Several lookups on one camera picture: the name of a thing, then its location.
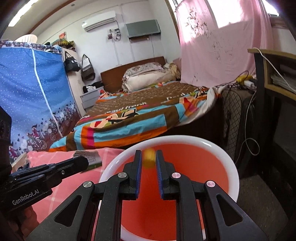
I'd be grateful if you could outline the printed paper trash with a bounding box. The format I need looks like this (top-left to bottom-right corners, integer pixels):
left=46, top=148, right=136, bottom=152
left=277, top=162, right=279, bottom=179
left=73, top=150, right=102, bottom=172

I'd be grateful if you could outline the yellow trash piece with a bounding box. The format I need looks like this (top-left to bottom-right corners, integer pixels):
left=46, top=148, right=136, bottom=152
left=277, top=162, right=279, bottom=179
left=142, top=148, right=156, bottom=168

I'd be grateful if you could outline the left human hand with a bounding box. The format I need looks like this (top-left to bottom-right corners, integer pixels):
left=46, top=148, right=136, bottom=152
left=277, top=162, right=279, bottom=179
left=13, top=206, right=40, bottom=239

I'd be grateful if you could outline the pink checkered cloth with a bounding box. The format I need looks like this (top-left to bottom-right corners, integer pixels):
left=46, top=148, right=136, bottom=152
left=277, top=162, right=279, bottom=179
left=27, top=148, right=123, bottom=223

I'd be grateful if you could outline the blue fabric wardrobe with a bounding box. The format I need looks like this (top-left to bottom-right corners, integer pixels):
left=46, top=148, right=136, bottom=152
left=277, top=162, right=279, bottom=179
left=1, top=41, right=80, bottom=163

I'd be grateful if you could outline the colourful patterned bed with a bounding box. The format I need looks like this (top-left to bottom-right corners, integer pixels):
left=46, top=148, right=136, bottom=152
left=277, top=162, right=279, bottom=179
left=49, top=81, right=219, bottom=152

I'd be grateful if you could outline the white bedside drawer cabinet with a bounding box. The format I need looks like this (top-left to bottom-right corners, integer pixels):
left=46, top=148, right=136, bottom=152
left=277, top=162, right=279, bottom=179
left=80, top=87, right=104, bottom=109

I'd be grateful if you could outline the black mesh fan guard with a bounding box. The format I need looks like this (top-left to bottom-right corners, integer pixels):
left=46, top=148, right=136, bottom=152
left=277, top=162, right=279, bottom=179
left=222, top=87, right=250, bottom=161

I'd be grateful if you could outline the grey hanging tote bag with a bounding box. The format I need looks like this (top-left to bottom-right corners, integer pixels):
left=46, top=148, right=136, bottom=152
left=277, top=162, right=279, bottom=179
left=81, top=54, right=95, bottom=81

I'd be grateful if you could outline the black hanging handbag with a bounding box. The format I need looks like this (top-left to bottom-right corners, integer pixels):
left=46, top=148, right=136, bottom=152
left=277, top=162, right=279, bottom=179
left=64, top=51, right=81, bottom=73

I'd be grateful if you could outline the brown wooden headboard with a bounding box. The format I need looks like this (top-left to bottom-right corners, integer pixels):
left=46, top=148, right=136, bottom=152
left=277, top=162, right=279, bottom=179
left=100, top=56, right=166, bottom=93

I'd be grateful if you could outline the folded floral quilt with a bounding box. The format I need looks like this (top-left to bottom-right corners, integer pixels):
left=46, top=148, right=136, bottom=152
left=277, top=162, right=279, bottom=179
left=121, top=62, right=181, bottom=93

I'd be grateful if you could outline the white lampshade on wardrobe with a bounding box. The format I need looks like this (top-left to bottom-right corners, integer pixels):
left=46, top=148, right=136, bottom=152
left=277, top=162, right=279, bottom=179
left=15, top=34, right=38, bottom=43

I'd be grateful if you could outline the yellow power strip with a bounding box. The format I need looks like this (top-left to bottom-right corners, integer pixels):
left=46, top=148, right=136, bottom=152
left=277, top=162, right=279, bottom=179
left=235, top=74, right=253, bottom=85

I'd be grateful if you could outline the dark wooden desk shelf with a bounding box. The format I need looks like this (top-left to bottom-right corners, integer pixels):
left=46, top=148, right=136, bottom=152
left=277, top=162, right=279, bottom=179
left=247, top=48, right=296, bottom=149

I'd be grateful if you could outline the pink window curtain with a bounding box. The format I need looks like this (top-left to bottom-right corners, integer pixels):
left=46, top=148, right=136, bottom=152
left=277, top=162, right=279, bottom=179
left=176, top=0, right=273, bottom=87

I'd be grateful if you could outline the white air conditioner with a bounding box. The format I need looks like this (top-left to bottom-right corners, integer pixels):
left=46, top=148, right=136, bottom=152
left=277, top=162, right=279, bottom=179
left=82, top=11, right=117, bottom=32

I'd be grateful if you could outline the white power cable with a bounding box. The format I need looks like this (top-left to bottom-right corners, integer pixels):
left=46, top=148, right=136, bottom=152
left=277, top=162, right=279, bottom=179
left=234, top=47, right=296, bottom=163

